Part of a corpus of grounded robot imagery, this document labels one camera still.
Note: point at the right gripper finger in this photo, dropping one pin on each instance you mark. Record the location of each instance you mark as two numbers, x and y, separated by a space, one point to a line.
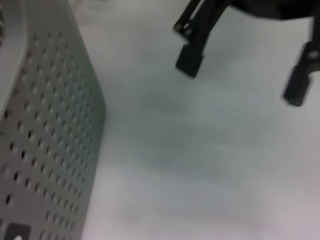
195 50

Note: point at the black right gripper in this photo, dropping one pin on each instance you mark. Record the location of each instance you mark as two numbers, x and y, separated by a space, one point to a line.
275 8

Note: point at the grey-green perforated storage basket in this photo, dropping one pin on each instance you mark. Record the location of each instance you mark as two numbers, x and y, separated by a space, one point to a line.
50 125

